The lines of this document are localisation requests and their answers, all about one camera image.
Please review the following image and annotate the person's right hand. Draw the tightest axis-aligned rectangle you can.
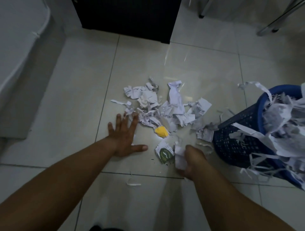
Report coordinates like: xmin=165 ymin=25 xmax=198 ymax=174
xmin=177 ymin=144 xmax=211 ymax=182

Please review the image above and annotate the person's left hand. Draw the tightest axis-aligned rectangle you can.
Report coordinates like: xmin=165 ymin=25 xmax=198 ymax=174
xmin=107 ymin=112 xmax=149 ymax=158

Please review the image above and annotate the green round print paper piece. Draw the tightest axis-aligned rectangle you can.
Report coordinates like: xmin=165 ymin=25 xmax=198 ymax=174
xmin=155 ymin=140 xmax=176 ymax=165

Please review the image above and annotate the yellow paper scrap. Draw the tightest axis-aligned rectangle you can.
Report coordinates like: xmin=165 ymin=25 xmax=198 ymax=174
xmin=154 ymin=126 xmax=170 ymax=139

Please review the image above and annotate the blue plastic mesh wastebasket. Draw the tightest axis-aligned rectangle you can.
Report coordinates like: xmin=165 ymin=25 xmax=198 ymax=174
xmin=212 ymin=85 xmax=305 ymax=191

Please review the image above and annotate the pile of shredded white paper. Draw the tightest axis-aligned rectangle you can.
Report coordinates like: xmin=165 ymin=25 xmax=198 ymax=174
xmin=110 ymin=76 xmax=237 ymax=187

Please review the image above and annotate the person's left forearm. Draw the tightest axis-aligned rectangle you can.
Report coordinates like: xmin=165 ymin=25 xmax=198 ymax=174
xmin=0 ymin=137 xmax=119 ymax=231

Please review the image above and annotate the person's right forearm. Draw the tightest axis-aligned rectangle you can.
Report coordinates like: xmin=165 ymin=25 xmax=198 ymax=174
xmin=190 ymin=162 xmax=296 ymax=231

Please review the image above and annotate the white tiled floor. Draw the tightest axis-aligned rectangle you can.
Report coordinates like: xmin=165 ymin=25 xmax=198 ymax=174
xmin=0 ymin=0 xmax=305 ymax=231

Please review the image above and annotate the person's black trouser leg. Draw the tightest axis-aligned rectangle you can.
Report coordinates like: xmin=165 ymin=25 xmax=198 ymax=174
xmin=89 ymin=223 xmax=121 ymax=231

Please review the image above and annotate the black table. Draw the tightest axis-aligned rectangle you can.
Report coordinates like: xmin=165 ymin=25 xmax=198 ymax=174
xmin=71 ymin=0 xmax=183 ymax=44

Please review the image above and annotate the black chrome chair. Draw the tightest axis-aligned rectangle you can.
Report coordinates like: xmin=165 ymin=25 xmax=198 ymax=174
xmin=257 ymin=0 xmax=305 ymax=36

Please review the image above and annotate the white wall cable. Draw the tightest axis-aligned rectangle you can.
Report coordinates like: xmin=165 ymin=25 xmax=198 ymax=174
xmin=0 ymin=0 xmax=52 ymax=94

